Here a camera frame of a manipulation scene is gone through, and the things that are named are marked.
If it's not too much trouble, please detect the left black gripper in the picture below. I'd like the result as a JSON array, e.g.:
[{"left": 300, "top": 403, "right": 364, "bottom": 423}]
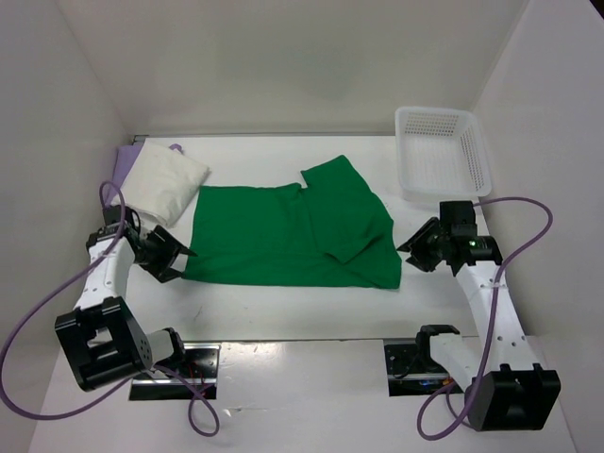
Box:
[{"left": 132, "top": 224, "right": 195, "bottom": 283}]

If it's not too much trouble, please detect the cream t shirt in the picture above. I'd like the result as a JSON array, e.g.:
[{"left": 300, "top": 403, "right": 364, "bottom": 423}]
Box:
[{"left": 119, "top": 141, "right": 210, "bottom": 227}]

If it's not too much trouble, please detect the green t shirt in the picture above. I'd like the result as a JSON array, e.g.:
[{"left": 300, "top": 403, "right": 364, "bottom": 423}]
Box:
[{"left": 183, "top": 156, "right": 402, "bottom": 290}]

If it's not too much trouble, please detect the purple t shirt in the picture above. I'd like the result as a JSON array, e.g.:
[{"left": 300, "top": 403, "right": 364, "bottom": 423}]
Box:
[{"left": 112, "top": 143, "right": 144, "bottom": 188}]

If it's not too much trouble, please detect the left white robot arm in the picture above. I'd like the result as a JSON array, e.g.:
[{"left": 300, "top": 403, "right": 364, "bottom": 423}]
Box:
[{"left": 55, "top": 206, "right": 196, "bottom": 392}]

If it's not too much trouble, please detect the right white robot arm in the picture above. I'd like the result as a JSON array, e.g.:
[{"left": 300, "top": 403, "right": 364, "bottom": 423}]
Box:
[{"left": 399, "top": 199, "right": 562, "bottom": 441}]

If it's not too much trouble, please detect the white perforated plastic basket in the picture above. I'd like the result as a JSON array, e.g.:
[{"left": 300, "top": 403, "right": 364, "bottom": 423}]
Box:
[{"left": 394, "top": 107, "right": 493, "bottom": 203}]

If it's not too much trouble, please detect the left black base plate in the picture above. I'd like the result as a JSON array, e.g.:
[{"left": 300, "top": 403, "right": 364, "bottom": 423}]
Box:
[{"left": 128, "top": 343, "right": 220, "bottom": 401}]

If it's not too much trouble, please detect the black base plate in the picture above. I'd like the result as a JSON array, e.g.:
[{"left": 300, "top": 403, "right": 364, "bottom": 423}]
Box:
[
  {"left": 128, "top": 343, "right": 220, "bottom": 401},
  {"left": 383, "top": 339, "right": 451, "bottom": 396}
]

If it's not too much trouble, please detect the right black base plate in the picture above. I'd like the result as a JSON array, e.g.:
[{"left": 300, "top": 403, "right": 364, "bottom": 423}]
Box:
[{"left": 383, "top": 339, "right": 451, "bottom": 396}]

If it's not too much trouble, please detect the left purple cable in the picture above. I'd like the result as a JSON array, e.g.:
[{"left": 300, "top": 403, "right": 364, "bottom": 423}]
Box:
[{"left": 0, "top": 180, "right": 221, "bottom": 435}]

